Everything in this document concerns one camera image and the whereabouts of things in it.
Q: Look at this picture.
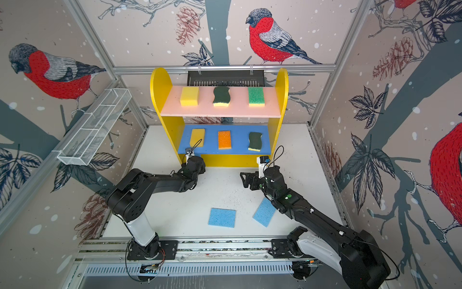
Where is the yellow orange-tinted sponge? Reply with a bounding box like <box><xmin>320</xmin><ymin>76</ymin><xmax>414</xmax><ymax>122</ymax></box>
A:
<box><xmin>190</xmin><ymin>128</ymin><xmax>205</xmax><ymax>148</ymax></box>

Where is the dark green wavy sponge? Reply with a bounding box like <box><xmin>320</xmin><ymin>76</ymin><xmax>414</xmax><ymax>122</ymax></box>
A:
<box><xmin>212</xmin><ymin>86</ymin><xmax>231</xmax><ymax>107</ymax></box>
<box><xmin>248</xmin><ymin>132</ymin><xmax>262</xmax><ymax>152</ymax></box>

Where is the orange sponge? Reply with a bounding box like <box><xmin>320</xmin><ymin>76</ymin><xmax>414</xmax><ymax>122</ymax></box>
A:
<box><xmin>218</xmin><ymin>131</ymin><xmax>232</xmax><ymax>150</ymax></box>

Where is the plain yellow sponge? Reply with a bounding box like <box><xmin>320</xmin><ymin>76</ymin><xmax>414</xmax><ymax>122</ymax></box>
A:
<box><xmin>180</xmin><ymin>86</ymin><xmax>200</xmax><ymax>107</ymax></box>

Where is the bright green sponge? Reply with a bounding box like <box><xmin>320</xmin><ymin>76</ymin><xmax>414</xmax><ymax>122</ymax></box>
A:
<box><xmin>248</xmin><ymin>87</ymin><xmax>265</xmax><ymax>107</ymax></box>

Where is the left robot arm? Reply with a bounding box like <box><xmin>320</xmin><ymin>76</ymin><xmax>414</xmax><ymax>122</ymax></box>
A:
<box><xmin>106</xmin><ymin>156</ymin><xmax>206</xmax><ymax>255</ymax></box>

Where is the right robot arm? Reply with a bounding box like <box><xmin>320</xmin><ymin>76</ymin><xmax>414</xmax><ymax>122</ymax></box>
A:
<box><xmin>240</xmin><ymin>166</ymin><xmax>391</xmax><ymax>289</ymax></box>

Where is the yellow shelf unit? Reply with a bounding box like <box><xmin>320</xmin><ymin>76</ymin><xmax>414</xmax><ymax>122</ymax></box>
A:
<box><xmin>150</xmin><ymin>67</ymin><xmax>289</xmax><ymax>167</ymax></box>

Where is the right blue sponge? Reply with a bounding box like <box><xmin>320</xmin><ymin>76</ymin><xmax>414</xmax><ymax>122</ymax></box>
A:
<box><xmin>253</xmin><ymin>198</ymin><xmax>276</xmax><ymax>228</ymax></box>

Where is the blue sponge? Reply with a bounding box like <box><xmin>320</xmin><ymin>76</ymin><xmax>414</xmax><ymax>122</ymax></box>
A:
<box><xmin>253</xmin><ymin>198</ymin><xmax>276</xmax><ymax>228</ymax></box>
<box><xmin>208</xmin><ymin>208</ymin><xmax>237</xmax><ymax>228</ymax></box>

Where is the middle blue sponge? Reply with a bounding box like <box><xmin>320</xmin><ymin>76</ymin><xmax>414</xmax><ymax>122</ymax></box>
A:
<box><xmin>208</xmin><ymin>208</ymin><xmax>237</xmax><ymax>228</ymax></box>

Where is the black perforated metal tray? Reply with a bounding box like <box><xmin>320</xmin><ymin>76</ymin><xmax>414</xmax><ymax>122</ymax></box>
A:
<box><xmin>187</xmin><ymin>70</ymin><xmax>265</xmax><ymax>87</ymax></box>

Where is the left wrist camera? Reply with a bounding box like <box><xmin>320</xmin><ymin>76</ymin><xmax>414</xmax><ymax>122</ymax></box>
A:
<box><xmin>185</xmin><ymin>148</ymin><xmax>194</xmax><ymax>157</ymax></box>

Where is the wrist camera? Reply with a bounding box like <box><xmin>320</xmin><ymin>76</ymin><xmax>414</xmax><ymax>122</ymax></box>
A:
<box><xmin>256</xmin><ymin>155</ymin><xmax>271</xmax><ymax>178</ymax></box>
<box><xmin>185</xmin><ymin>148</ymin><xmax>194</xmax><ymax>157</ymax></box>

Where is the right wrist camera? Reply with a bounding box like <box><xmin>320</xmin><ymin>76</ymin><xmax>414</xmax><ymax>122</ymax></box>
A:
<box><xmin>256</xmin><ymin>155</ymin><xmax>271</xmax><ymax>178</ymax></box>

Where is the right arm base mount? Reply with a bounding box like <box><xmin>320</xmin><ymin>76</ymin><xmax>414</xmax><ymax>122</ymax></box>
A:
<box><xmin>268</xmin><ymin>238</ymin><xmax>308</xmax><ymax>259</ymax></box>

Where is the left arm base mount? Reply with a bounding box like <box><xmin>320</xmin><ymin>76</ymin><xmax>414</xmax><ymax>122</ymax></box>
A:
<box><xmin>126</xmin><ymin>240</ymin><xmax>179</xmax><ymax>261</ymax></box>

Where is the white wire mesh basket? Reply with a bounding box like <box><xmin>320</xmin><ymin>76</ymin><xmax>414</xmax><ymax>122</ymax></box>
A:
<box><xmin>57</xmin><ymin>88</ymin><xmax>132</xmax><ymax>166</ymax></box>

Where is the horizontal aluminium frame bar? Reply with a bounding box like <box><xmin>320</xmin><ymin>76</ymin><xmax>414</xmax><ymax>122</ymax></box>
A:
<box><xmin>113</xmin><ymin>64</ymin><xmax>338</xmax><ymax>75</ymax></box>

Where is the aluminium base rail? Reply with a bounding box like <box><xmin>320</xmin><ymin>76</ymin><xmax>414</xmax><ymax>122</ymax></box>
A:
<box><xmin>73</xmin><ymin>235</ymin><xmax>372</xmax><ymax>264</ymax></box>

